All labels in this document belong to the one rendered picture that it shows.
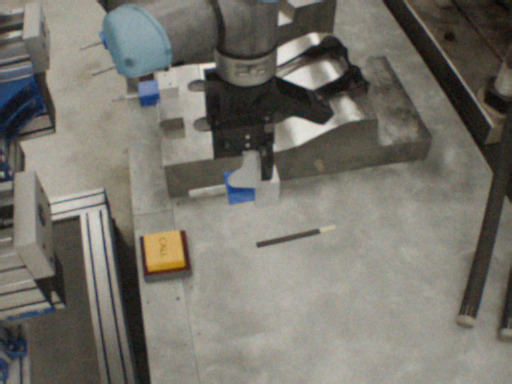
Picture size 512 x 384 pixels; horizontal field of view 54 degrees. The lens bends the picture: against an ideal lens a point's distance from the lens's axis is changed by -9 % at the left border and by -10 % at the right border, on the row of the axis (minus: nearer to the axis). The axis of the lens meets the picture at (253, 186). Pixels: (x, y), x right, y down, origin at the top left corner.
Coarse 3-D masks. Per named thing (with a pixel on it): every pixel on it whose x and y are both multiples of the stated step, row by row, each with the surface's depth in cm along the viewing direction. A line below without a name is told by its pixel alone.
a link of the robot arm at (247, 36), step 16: (224, 0) 52; (240, 0) 53; (256, 0) 53; (272, 0) 54; (224, 16) 53; (240, 16) 54; (256, 16) 54; (272, 16) 56; (240, 32) 55; (256, 32) 56; (272, 32) 58; (224, 48) 59; (240, 48) 58; (256, 48) 58; (272, 48) 60
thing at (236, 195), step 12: (276, 180) 79; (192, 192) 80; (204, 192) 80; (216, 192) 81; (228, 192) 79; (240, 192) 79; (252, 192) 80; (276, 192) 81; (264, 204) 82; (276, 204) 83
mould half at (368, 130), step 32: (320, 64) 100; (384, 64) 112; (192, 96) 100; (352, 96) 94; (384, 96) 105; (192, 128) 95; (288, 128) 95; (320, 128) 92; (352, 128) 92; (384, 128) 100; (192, 160) 90; (224, 160) 92; (288, 160) 95; (352, 160) 99; (384, 160) 100
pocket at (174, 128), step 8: (168, 120) 97; (176, 120) 97; (160, 128) 97; (168, 128) 98; (176, 128) 99; (184, 128) 99; (160, 136) 96; (168, 136) 98; (176, 136) 98; (184, 136) 98
